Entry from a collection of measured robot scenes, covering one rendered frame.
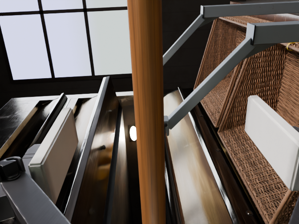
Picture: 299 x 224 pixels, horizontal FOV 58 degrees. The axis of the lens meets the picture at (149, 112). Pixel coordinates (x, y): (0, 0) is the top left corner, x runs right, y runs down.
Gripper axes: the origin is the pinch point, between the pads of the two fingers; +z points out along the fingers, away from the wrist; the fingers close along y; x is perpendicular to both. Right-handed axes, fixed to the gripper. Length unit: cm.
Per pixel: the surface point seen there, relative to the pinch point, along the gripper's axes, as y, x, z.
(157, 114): 0.0, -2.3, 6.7
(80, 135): -35, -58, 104
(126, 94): -13, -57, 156
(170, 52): 11, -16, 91
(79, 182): -23, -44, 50
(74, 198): -23, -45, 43
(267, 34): 26.3, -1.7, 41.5
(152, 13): 0.0, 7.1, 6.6
